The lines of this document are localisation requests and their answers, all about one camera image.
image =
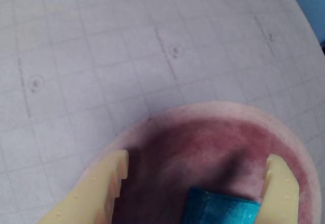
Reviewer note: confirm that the round wooden bowl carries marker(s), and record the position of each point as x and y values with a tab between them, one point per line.
215	137

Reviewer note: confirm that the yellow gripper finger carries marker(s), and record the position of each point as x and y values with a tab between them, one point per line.
279	196
91	196

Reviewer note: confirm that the blue foam block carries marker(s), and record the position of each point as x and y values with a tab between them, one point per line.
218	208

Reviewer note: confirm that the gridded gift wrap paper sheet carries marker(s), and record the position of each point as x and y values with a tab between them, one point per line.
101	56

